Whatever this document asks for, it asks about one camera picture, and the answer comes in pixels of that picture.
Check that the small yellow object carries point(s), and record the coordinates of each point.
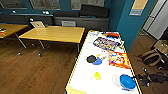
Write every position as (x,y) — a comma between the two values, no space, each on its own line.
(97,76)

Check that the long wooden table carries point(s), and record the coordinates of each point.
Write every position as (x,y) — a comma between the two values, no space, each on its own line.
(11,29)
(53,34)

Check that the open silver laptop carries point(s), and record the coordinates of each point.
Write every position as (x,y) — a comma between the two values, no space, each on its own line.
(37,24)

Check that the orange snack bag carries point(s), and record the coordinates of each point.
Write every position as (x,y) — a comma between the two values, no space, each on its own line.
(119,60)

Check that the colourful game box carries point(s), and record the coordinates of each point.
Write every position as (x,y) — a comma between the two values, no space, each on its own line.
(107,43)

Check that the orange flat box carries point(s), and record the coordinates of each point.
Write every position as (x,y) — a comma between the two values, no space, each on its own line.
(112,34)

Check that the black floor bag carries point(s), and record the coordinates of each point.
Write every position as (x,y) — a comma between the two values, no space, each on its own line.
(153,78)

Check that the yellow-legged gaming table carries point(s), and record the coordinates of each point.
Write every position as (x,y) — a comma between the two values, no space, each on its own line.
(100,83)

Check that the blue round paddle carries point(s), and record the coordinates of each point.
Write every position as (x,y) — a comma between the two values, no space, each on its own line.
(98,61)

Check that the yellow wall sign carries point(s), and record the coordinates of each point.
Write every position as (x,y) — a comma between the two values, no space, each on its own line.
(138,7)

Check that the glass wall window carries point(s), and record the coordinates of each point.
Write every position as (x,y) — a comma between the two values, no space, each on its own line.
(13,4)
(45,4)
(86,3)

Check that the red and black object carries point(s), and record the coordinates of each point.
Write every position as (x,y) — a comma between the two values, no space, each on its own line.
(2,32)

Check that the clear plastic bowl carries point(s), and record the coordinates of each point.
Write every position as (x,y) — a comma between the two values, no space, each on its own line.
(88,74)

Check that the dark low bench seat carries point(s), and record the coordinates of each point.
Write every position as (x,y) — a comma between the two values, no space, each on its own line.
(16,18)

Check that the brown backpack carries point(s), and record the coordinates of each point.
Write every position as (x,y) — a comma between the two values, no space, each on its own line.
(151,57)

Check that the blue bowl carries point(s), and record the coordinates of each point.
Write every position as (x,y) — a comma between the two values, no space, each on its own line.
(127,81)

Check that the white bowl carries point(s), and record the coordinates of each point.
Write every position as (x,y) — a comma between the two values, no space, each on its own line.
(93,33)

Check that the cardboard box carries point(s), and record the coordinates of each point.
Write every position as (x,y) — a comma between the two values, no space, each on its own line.
(161,46)

